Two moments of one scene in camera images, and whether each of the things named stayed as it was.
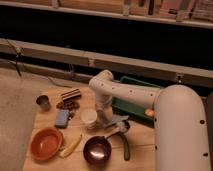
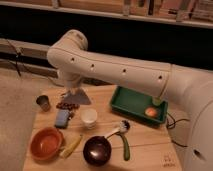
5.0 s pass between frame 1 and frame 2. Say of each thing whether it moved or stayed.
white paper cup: stayed
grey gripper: moved
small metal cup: stayed
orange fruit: stayed
